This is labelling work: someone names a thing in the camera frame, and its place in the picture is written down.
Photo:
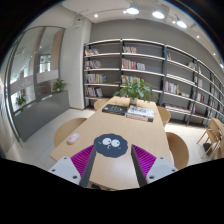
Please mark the gripper purple and grey left finger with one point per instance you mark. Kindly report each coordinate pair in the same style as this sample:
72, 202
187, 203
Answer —
76, 169

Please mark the gripper purple and grey right finger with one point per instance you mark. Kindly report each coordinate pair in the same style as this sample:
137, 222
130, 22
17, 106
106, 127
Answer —
148, 167

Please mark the pink computer mouse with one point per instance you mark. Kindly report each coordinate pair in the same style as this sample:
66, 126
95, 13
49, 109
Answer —
73, 138

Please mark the dark cartoon face mouse pad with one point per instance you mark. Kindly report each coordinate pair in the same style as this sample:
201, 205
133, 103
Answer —
111, 145

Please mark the long wooden table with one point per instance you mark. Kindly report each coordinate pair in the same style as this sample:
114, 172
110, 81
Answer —
118, 173

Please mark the near left wooden chair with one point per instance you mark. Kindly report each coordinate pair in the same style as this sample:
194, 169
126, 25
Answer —
66, 129

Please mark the near right wooden chair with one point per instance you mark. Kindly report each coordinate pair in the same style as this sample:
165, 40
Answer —
179, 150

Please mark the stack of colourful books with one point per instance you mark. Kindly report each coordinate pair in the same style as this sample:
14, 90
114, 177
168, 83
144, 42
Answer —
140, 113

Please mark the far right wooden chair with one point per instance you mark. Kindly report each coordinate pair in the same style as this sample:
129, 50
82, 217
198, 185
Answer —
164, 114

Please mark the far left wooden chair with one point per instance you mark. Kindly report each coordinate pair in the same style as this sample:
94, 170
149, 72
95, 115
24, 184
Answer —
100, 103

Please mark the black book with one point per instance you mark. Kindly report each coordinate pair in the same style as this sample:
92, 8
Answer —
115, 109

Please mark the grey low cabinet ledge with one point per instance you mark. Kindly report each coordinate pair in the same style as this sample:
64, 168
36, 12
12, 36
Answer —
32, 119

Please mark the green potted table plant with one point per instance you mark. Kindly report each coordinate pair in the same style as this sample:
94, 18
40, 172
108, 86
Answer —
135, 90

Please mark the wooden chair at right edge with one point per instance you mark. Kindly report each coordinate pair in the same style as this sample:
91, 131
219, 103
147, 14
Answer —
215, 133

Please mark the potted plant by window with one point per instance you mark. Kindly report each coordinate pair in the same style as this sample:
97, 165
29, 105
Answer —
59, 85

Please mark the small potted plant far left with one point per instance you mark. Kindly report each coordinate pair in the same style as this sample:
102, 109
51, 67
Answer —
20, 101

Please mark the grey wall bookshelf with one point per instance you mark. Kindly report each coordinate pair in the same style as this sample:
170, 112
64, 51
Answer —
191, 90

